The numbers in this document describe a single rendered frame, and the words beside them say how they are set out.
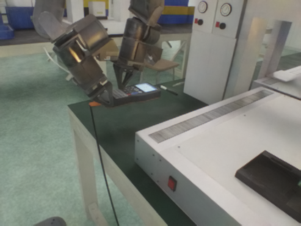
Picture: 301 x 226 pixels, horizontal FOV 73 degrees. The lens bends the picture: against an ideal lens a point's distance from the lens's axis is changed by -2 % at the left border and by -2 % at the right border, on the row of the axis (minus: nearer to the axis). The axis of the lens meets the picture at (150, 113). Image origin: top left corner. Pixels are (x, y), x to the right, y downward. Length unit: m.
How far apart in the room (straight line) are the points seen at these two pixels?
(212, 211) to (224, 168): 0.10
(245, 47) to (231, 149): 0.37
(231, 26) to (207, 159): 0.53
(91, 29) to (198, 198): 0.43
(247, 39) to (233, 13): 0.13
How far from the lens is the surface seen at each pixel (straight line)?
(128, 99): 0.63
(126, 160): 0.61
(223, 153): 0.52
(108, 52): 0.57
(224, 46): 0.88
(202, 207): 0.44
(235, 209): 0.41
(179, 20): 4.27
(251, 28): 0.77
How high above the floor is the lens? 1.16
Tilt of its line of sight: 29 degrees down
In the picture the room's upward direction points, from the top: 4 degrees clockwise
